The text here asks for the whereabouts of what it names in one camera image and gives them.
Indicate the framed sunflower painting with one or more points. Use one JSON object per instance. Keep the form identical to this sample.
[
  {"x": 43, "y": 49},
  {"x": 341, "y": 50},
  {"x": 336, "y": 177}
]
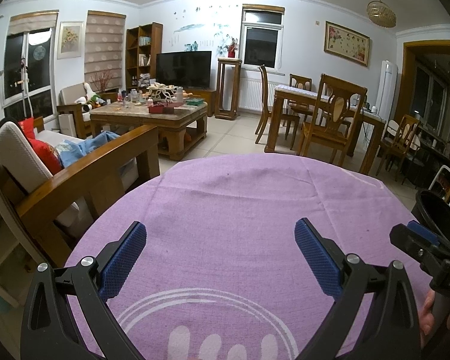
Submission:
[{"x": 70, "y": 39}]

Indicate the wooden bookshelf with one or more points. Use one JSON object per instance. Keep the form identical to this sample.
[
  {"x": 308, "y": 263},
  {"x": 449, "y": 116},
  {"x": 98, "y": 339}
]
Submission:
[{"x": 144, "y": 56}]

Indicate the wooden frame sofa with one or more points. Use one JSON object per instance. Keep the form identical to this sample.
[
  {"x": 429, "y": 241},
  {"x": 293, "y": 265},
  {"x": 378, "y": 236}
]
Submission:
[{"x": 97, "y": 168}]

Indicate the red tray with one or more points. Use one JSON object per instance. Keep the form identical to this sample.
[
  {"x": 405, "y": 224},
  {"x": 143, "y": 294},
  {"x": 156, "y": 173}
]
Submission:
[{"x": 161, "y": 108}]

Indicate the wooden coffee table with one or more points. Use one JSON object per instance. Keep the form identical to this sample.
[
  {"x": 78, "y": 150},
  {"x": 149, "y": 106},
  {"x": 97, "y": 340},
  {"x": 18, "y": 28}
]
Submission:
[{"x": 146, "y": 123}]

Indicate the white plush toy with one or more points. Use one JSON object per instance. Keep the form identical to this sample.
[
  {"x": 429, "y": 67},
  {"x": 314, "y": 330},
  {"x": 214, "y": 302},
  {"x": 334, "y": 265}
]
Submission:
[{"x": 89, "y": 92}]

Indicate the balcony window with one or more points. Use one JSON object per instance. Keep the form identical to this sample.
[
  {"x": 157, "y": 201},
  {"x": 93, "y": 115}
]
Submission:
[{"x": 435, "y": 97}]

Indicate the black flat television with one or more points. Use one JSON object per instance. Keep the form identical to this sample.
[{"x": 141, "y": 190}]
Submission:
[{"x": 183, "y": 69}]

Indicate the black plastic bin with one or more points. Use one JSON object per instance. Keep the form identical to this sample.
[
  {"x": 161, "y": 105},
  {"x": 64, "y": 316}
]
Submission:
[{"x": 440, "y": 217}]

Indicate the white framed window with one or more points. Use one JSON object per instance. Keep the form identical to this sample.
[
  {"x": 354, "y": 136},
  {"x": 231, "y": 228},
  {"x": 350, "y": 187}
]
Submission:
[{"x": 262, "y": 41}]

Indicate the wooden television cabinet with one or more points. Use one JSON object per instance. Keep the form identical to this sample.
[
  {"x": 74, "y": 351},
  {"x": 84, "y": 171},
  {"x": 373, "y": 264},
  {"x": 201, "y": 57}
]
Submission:
[{"x": 208, "y": 101}]

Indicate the red cushion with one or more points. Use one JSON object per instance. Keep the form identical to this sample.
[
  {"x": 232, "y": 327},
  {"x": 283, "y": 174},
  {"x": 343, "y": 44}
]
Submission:
[
  {"x": 27, "y": 127},
  {"x": 47, "y": 155}
]

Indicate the white sofa cushion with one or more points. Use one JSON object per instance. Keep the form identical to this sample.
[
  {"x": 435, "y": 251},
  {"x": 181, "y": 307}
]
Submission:
[{"x": 20, "y": 157}]

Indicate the red flower vase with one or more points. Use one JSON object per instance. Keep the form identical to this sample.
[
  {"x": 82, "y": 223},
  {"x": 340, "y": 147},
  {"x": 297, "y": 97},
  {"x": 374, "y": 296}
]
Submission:
[{"x": 231, "y": 48}]

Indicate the beige roman blind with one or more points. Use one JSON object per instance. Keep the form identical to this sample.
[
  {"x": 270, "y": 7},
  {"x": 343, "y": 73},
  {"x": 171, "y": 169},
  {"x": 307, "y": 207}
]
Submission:
[
  {"x": 32, "y": 22},
  {"x": 105, "y": 48}
]

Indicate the person's right hand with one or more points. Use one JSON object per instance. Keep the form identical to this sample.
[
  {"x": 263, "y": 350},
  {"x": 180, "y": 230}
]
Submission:
[{"x": 426, "y": 315}]

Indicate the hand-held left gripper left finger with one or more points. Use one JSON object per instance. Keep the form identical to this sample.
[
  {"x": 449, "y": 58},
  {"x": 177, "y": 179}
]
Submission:
[{"x": 123, "y": 258}]

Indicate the white metal frame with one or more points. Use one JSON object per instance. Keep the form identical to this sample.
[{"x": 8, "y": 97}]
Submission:
[{"x": 440, "y": 180}]

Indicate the framed floral picture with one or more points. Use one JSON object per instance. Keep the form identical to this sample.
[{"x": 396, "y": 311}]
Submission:
[{"x": 347, "y": 43}]

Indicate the large dark window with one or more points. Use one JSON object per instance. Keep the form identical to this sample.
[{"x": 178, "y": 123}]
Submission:
[{"x": 18, "y": 67}]

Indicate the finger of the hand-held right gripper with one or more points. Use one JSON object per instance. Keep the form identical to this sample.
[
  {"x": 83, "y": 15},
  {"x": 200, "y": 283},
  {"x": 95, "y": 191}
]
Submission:
[{"x": 412, "y": 243}]

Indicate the white standing air conditioner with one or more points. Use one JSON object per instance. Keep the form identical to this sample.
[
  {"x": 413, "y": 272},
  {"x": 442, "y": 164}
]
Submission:
[{"x": 387, "y": 86}]

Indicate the green tray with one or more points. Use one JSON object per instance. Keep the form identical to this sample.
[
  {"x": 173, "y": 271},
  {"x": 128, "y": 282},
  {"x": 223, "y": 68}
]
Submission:
[{"x": 194, "y": 101}]

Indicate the gold ceiling lamp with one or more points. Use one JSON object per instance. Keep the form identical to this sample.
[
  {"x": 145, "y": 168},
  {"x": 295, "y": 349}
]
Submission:
[{"x": 381, "y": 13}]

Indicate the white chair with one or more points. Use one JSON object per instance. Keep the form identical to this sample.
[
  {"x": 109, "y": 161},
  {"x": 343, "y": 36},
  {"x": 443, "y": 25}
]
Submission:
[{"x": 389, "y": 129}]

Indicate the wooden dining chair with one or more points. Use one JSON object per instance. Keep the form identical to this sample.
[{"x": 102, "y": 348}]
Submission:
[
  {"x": 337, "y": 112},
  {"x": 264, "y": 97},
  {"x": 405, "y": 135},
  {"x": 300, "y": 82}
]

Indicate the wooden arched doorway frame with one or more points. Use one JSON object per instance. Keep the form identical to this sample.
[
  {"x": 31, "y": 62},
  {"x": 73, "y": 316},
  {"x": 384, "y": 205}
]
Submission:
[{"x": 408, "y": 78}]

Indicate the blue cloth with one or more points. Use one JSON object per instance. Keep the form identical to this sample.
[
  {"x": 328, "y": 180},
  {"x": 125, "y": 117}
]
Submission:
[{"x": 86, "y": 146}]

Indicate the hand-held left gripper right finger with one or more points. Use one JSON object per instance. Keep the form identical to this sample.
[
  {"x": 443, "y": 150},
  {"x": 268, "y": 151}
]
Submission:
[{"x": 317, "y": 258}]

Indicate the purple tablecloth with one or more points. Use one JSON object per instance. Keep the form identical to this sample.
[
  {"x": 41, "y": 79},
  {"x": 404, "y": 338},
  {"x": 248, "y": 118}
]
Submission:
[{"x": 228, "y": 213}]

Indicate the beige wooden armchair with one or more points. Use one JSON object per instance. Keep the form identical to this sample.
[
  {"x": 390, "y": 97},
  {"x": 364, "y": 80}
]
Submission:
[{"x": 71, "y": 97}]

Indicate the white wall radiator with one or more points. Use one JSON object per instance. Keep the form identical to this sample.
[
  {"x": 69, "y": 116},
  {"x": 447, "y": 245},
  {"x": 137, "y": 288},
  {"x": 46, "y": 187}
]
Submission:
[{"x": 253, "y": 93}]

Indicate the tall wooden plant stand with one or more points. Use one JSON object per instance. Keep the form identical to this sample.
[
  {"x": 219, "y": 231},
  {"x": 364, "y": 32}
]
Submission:
[{"x": 228, "y": 90}]

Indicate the wooden dining table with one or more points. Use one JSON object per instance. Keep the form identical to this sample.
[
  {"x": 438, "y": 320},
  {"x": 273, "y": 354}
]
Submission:
[{"x": 281, "y": 97}]

